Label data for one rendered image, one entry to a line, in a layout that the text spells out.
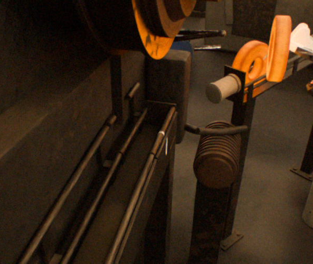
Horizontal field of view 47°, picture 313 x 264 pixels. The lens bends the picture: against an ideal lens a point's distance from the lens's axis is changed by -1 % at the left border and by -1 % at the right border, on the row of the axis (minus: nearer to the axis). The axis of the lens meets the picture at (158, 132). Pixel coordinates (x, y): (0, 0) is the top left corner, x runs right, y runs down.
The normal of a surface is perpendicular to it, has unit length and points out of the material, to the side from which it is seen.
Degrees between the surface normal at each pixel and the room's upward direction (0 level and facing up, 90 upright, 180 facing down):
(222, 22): 90
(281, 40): 60
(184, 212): 0
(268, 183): 0
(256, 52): 90
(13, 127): 0
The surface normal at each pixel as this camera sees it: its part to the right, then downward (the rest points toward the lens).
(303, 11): -0.46, 0.44
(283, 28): -0.14, -0.37
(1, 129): 0.03, -0.86
